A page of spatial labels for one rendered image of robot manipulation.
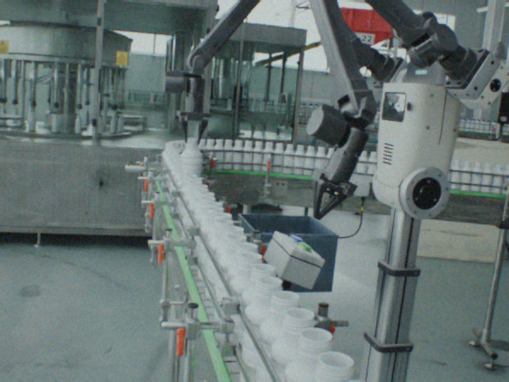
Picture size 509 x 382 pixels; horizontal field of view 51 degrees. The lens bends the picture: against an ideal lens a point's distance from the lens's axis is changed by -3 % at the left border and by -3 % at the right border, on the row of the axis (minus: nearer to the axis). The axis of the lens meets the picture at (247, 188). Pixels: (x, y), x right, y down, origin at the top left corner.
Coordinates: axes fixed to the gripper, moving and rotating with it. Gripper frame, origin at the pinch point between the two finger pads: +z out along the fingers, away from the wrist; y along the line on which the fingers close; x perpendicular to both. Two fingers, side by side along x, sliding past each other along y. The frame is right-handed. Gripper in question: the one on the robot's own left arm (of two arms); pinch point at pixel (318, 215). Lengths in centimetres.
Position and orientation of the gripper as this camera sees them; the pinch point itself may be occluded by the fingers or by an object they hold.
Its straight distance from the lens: 116.8
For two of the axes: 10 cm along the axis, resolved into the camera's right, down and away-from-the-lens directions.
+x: 8.8, 3.8, 2.7
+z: -4.1, 9.1, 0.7
